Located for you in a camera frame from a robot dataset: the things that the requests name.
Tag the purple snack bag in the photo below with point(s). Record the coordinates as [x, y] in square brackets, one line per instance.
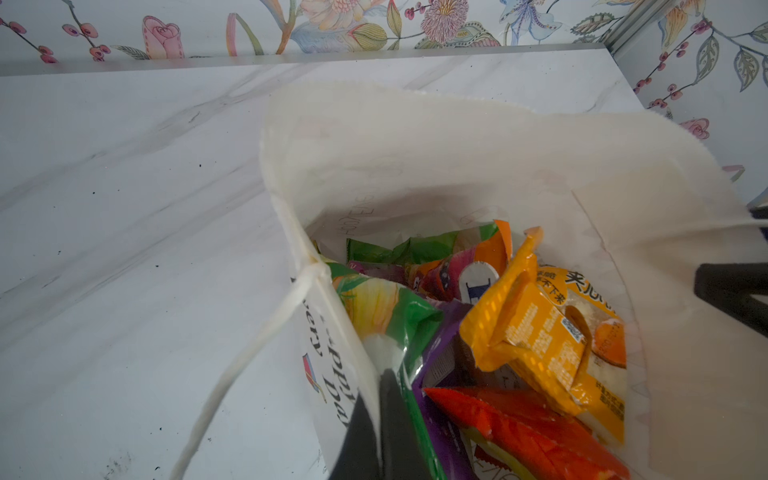
[439, 439]

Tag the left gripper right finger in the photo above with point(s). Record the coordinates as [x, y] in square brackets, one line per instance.
[400, 452]

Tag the small red snack packet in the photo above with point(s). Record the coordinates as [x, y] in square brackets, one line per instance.
[549, 445]

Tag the pink Foxs candy bag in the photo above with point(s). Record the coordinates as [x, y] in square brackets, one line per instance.
[463, 276]

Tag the small orange snack packet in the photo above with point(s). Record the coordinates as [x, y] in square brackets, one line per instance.
[515, 323]

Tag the white paper gift bag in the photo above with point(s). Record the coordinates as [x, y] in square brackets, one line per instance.
[632, 201]

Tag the orange Foxs candy bag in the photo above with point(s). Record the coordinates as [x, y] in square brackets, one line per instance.
[430, 248]

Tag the small orange candy packet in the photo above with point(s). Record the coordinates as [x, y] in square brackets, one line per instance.
[597, 394]

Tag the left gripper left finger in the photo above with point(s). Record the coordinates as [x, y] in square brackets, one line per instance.
[359, 456]

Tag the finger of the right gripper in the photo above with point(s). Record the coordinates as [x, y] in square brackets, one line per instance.
[732, 289]

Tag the green Foxs candy bag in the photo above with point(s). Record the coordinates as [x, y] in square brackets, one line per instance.
[396, 327]

